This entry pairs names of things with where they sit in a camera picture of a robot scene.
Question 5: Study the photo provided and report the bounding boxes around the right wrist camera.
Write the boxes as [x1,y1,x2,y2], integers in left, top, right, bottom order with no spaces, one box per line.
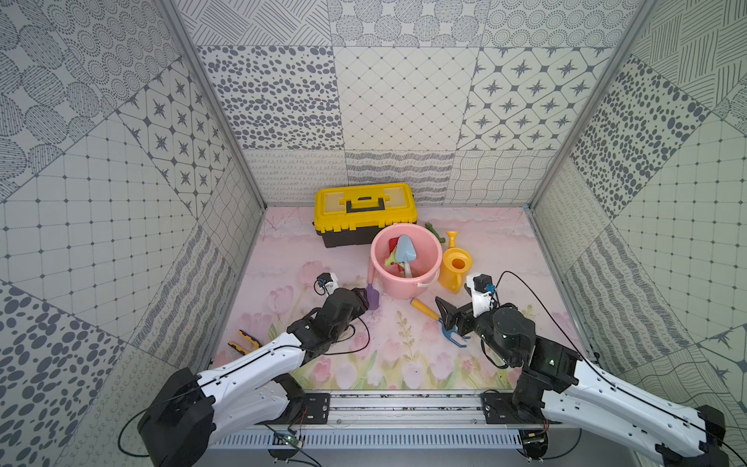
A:
[465,274,498,318]

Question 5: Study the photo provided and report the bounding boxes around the yellow black toolbox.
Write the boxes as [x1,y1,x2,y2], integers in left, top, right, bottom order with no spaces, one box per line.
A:
[313,183,418,248]

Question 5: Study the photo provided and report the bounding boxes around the pink plastic bucket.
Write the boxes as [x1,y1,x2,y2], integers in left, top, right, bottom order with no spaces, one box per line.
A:
[369,223,444,300]

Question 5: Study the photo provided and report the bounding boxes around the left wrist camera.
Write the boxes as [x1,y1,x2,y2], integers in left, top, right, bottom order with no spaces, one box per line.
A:
[313,272,338,297]

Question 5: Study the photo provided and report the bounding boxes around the yellow black pliers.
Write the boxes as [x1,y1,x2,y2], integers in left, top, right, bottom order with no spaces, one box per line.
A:
[228,329,262,356]

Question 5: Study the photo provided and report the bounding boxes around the blue fork yellow handle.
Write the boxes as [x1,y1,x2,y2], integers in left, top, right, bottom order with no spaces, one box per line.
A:
[410,299,470,348]

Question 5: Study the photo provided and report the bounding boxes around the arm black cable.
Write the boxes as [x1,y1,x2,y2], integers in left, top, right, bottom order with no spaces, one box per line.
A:
[116,279,375,467]
[492,269,731,451]

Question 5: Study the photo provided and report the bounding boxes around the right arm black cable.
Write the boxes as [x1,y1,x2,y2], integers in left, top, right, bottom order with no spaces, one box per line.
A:
[492,269,731,451]

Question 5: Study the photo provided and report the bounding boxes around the yellow watering can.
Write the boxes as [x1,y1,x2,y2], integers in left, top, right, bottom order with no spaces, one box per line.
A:
[438,231,473,294]

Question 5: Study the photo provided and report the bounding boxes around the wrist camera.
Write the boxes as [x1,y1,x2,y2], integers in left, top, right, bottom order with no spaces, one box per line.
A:
[465,274,498,318]
[313,272,338,297]

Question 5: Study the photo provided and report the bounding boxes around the aluminium mounting rail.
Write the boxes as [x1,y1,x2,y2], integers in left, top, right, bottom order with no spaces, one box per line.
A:
[165,388,649,451]

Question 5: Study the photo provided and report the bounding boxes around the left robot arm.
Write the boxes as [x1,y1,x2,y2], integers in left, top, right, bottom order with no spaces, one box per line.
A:
[137,287,370,466]

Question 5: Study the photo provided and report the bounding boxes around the purple shovel pink handle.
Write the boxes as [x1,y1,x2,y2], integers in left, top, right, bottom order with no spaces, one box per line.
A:
[366,263,381,311]

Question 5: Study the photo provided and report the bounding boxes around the green toy tool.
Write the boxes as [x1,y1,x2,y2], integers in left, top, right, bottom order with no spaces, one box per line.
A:
[425,223,446,244]

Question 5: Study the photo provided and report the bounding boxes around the red shovel wooden handle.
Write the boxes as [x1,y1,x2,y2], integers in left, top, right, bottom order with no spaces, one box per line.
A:
[384,262,407,278]

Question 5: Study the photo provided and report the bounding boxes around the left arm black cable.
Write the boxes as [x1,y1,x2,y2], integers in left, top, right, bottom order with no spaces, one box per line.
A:
[116,279,375,467]

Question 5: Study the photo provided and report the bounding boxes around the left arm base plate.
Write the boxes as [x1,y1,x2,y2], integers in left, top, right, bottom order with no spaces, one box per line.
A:
[274,392,331,425]

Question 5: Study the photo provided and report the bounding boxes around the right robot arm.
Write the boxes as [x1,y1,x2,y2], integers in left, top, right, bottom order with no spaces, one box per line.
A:
[435,298,729,466]

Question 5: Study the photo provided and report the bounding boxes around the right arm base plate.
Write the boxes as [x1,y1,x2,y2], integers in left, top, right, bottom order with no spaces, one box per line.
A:
[480,390,547,426]

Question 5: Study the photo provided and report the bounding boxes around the green rake wooden handle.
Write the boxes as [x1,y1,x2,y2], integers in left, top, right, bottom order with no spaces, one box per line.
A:
[384,250,398,268]

